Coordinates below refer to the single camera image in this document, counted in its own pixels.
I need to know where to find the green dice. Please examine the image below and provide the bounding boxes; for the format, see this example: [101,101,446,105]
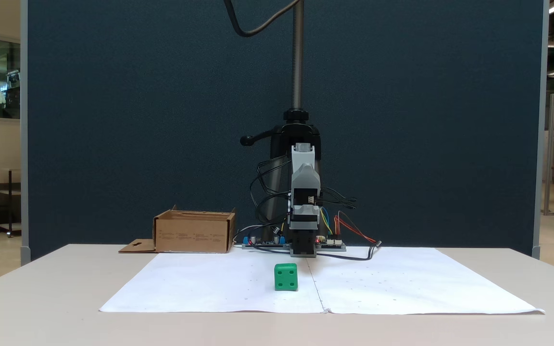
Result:
[274,263,299,292]

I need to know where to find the small motor controller board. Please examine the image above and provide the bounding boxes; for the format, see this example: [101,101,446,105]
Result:
[316,236,347,252]

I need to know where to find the blue power converter board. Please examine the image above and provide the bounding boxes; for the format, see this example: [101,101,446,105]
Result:
[242,235,289,250]

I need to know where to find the brown cardboard box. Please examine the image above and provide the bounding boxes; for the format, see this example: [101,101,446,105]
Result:
[118,205,237,254]

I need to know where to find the white paper sheet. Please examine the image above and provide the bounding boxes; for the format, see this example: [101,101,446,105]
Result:
[305,246,546,316]
[99,252,325,314]

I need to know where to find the dark blue partition panel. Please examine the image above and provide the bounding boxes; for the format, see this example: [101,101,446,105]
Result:
[20,0,550,266]

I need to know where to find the orange jumper wires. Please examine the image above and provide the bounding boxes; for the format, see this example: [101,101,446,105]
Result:
[333,213,379,244]

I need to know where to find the black motor wire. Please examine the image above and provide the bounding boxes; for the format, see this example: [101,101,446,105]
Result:
[317,185,358,210]
[249,158,291,198]
[255,191,291,237]

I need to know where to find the black cable with orange end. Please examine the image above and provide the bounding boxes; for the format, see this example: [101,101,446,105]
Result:
[315,240,383,262]

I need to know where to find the metal camera stand pole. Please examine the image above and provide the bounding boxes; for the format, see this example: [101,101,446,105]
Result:
[292,0,305,111]

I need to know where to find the black camera cable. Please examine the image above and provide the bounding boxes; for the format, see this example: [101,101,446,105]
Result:
[223,0,303,38]

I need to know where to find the framed wall window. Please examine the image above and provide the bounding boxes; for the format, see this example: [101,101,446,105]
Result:
[0,32,22,125]

